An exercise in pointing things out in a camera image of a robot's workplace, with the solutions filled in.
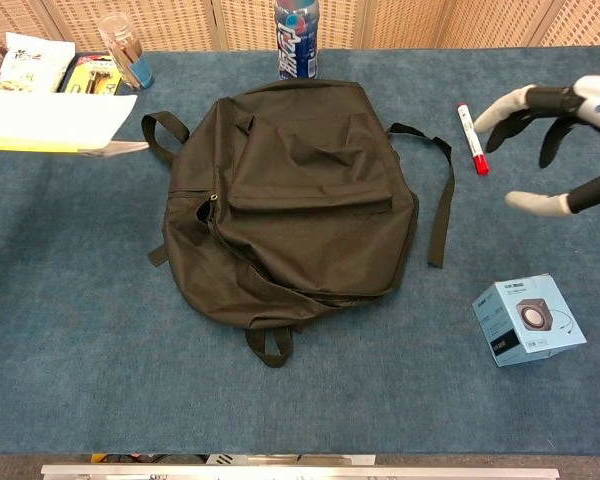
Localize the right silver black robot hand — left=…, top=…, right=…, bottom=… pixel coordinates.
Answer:
left=473, top=74, right=600, bottom=219

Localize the blue drink bottle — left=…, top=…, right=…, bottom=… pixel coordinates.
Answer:
left=273, top=0, right=320, bottom=81

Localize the white snack bag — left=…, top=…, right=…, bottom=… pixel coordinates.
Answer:
left=0, top=32, right=76, bottom=95

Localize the aluminium profile rail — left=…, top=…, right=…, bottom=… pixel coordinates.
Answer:
left=40, top=463, right=561, bottom=480

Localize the black fabric backpack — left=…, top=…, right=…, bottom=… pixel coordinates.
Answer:
left=140, top=78, right=454, bottom=370

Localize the beige wicker folding screen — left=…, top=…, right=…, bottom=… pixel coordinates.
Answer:
left=0, top=0, right=600, bottom=54

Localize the white and yellow envelope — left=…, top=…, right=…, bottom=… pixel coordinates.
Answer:
left=0, top=90, right=150, bottom=159

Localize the yellow razor blister pack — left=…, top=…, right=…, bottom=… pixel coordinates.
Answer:
left=59, top=52, right=124, bottom=96

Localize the clear plastic cup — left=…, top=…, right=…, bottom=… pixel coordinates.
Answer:
left=98, top=12, right=156, bottom=91

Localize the light blue speaker box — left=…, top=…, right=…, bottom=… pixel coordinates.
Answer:
left=471, top=273, right=588, bottom=369

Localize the red white marker pen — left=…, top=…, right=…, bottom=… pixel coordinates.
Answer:
left=456, top=102, right=491, bottom=177

